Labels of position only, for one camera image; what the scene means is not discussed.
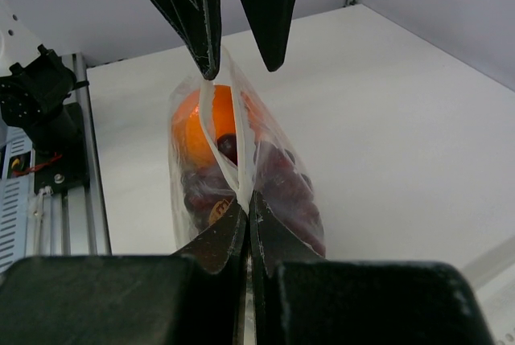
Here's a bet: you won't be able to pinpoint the polka dot zip bag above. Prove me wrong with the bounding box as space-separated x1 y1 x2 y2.
168 49 310 247

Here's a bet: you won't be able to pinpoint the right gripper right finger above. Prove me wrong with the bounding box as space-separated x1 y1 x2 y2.
249 193 494 344

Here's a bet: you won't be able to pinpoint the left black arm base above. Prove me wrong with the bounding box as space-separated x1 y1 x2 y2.
34 102 90 194

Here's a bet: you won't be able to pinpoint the fake orange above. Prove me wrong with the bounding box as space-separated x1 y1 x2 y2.
171 84 242 169

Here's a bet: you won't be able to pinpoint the white slotted cable duct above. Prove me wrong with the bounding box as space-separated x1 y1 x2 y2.
0 126 33 273

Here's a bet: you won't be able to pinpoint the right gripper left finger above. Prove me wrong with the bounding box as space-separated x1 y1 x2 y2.
1 203 247 344

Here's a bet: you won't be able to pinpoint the fake red grapes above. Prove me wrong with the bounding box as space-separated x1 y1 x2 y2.
171 84 326 257

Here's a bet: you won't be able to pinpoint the aluminium front rail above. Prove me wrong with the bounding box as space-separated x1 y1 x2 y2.
25 53 112 257

